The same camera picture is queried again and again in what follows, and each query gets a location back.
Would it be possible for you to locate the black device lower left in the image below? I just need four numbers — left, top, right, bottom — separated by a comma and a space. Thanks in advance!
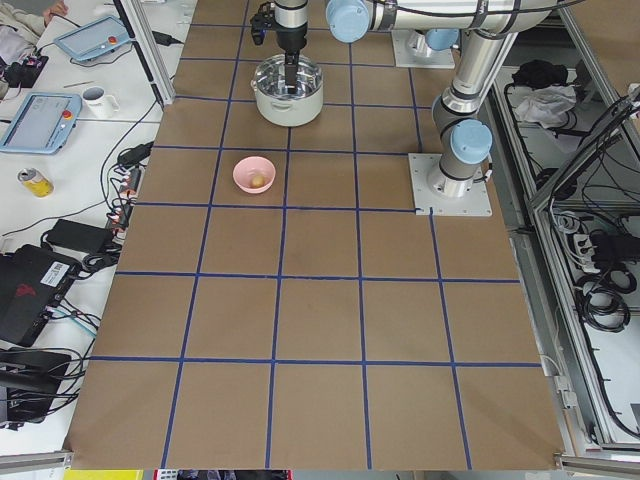
1, 348, 71, 430

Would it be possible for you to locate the white cloth bundle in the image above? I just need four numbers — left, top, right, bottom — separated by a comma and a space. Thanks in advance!
514, 85, 577, 129

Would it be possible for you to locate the upper teach pendant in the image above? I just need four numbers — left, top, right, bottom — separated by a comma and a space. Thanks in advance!
54, 15, 131, 62

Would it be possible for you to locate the black cloth bundle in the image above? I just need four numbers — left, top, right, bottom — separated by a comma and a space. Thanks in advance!
512, 60, 569, 90

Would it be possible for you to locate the teach pendant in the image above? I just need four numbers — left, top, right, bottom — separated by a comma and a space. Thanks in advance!
1, 92, 83, 155
54, 15, 131, 62

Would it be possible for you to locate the black power adapter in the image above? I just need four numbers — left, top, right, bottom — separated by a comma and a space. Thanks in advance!
41, 219, 114, 254

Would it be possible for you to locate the glass pot lid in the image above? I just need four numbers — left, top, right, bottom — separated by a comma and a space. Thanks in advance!
251, 54, 324, 100

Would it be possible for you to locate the power strip with plugs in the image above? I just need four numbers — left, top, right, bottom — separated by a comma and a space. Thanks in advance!
106, 166, 144, 235

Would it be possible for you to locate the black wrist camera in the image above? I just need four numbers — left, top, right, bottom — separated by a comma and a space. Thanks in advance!
250, 2, 275, 46

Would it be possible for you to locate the pink bowl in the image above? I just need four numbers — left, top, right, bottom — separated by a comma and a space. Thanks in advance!
232, 156, 276, 194

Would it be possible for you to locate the yellow drink can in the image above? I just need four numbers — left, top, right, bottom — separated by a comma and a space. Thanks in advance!
17, 168, 54, 198

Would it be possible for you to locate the brown egg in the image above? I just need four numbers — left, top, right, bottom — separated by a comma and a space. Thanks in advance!
250, 174, 266, 189

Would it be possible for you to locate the white cooking pot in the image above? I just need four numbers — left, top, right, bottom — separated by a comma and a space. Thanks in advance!
251, 54, 324, 127

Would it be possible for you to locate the black gripper over pot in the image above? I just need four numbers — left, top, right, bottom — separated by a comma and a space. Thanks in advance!
274, 0, 308, 89

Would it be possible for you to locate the white mug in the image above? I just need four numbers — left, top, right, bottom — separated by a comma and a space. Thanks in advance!
82, 86, 120, 119

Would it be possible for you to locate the lower teach pendant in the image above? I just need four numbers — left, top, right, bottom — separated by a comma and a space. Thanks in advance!
1, 92, 83, 155

